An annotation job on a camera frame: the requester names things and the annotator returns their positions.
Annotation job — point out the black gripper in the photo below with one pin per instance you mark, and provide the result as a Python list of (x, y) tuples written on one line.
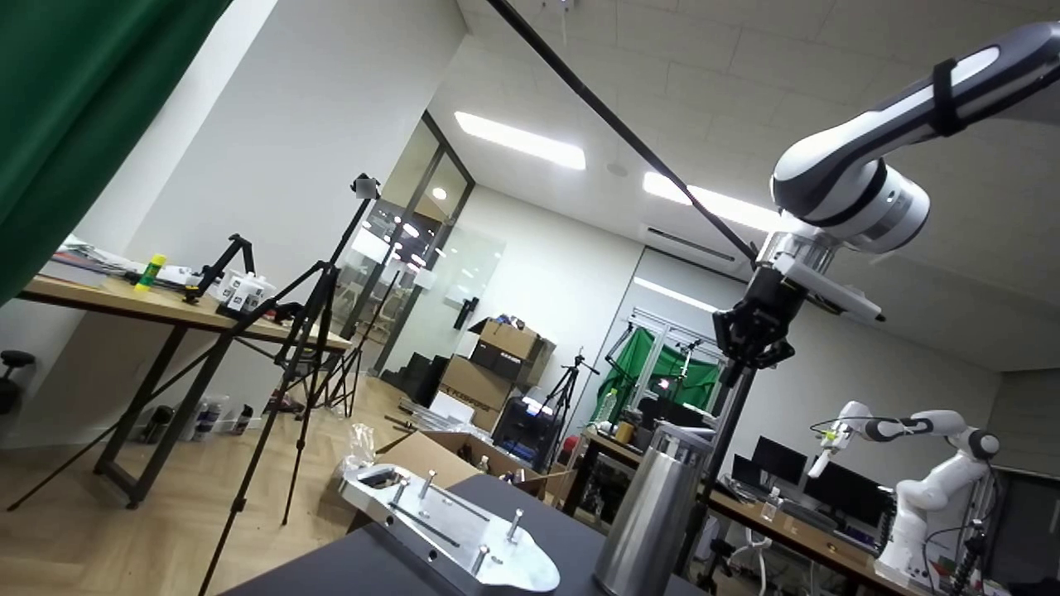
[(753, 333)]

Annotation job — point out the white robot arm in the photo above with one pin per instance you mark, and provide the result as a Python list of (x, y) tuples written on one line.
[(838, 190)]

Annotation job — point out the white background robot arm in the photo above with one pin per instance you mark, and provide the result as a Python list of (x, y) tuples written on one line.
[(917, 497)]

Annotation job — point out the silver metal flask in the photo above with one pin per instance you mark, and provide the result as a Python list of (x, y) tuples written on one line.
[(643, 543)]

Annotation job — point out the green cloth backdrop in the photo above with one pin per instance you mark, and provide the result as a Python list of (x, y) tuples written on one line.
[(641, 360)]

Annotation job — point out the black computer monitors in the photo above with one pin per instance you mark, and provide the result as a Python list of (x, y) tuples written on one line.
[(842, 491)]

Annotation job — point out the cardboard boxes stack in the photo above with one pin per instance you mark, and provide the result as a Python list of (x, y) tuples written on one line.
[(503, 364)]

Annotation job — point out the white mounting plate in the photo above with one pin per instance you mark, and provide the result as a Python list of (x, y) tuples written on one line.
[(449, 534)]

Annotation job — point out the black diagonal pole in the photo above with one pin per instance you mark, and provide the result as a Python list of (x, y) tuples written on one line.
[(534, 40)]

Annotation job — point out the wooden work table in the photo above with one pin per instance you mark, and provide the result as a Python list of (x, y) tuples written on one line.
[(168, 333)]

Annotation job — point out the green curtain foreground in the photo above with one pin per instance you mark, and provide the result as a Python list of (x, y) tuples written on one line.
[(80, 82)]

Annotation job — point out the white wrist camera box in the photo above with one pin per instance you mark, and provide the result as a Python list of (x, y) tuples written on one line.
[(803, 259)]

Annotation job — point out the black camera tripod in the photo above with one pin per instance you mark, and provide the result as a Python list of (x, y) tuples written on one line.
[(308, 288)]

